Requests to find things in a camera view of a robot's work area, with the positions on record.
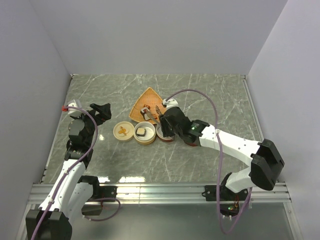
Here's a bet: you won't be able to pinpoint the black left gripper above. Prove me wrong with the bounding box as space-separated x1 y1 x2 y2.
72 103 111 146

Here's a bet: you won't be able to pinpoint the metal tongs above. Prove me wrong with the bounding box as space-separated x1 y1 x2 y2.
144 104 161 126

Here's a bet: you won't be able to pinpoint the sushi roll red centre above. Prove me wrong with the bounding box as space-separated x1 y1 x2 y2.
140 107 150 115

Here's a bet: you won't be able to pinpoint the sushi roll green centre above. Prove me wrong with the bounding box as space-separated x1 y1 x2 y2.
135 127 147 137

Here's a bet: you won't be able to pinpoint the sushi roll white centre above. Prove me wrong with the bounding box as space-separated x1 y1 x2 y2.
141 112 151 121

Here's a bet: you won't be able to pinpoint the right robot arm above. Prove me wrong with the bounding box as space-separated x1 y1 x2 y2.
159 107 285 201

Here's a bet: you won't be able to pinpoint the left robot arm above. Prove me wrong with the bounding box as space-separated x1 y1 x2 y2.
25 100 112 240

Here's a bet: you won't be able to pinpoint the red bowl silver inside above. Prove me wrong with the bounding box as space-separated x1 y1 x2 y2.
156 125 175 143

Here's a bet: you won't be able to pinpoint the woven bamboo tray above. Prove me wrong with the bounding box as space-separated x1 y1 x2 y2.
129 87 166 125

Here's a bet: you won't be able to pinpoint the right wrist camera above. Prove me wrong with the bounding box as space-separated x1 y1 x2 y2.
162 98 179 110

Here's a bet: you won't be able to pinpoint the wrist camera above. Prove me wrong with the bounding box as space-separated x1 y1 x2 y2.
162 98 179 110
62 99 82 118

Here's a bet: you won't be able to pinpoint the cream lid with orange handle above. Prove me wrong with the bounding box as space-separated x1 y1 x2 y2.
112 121 134 142

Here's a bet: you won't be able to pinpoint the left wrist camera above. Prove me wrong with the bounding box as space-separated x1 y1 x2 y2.
62 99 82 118

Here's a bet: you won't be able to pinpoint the red lid with white handle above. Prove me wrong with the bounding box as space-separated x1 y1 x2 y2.
184 141 200 147

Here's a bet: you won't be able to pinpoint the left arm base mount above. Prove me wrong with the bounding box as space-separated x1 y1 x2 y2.
81 185 118 217

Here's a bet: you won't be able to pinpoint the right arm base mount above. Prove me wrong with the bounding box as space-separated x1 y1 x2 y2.
201 185 249 218

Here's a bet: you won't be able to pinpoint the aluminium front rail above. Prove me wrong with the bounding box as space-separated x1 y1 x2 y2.
27 182 292 205

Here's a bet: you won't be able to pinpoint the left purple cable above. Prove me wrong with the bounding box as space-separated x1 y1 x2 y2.
29 106 121 240

